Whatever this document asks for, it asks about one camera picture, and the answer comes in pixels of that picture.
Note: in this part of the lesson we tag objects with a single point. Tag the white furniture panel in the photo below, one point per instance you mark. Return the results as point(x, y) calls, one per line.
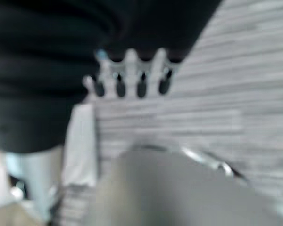
point(81, 146)

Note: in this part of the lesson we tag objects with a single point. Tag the grey striped rug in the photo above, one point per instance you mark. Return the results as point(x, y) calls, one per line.
point(214, 113)

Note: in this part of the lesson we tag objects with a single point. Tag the silver robot leg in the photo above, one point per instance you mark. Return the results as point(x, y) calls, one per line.
point(179, 188)

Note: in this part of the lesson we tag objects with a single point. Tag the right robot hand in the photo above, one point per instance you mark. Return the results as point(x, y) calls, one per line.
point(49, 70)

